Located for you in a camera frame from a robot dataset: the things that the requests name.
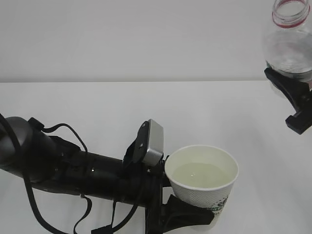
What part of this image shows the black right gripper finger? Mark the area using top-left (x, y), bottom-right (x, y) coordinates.
top-left (264, 68), bottom-right (312, 135)

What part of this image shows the white paper cup green logo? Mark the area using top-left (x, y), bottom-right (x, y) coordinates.
top-left (164, 145), bottom-right (239, 227)

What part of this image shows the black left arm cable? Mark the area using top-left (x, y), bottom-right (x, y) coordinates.
top-left (0, 113), bottom-right (139, 234)

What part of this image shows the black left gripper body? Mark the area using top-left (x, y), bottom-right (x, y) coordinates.
top-left (145, 155), bottom-right (171, 234)

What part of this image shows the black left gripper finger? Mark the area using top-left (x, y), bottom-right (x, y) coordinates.
top-left (163, 195), bottom-right (215, 233)

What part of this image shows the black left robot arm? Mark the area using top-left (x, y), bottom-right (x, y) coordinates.
top-left (0, 117), bottom-right (214, 234)

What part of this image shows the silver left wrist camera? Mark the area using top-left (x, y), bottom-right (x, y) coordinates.
top-left (122, 118), bottom-right (164, 168)

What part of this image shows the clear water bottle red label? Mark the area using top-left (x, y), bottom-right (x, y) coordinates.
top-left (262, 0), bottom-right (312, 83)

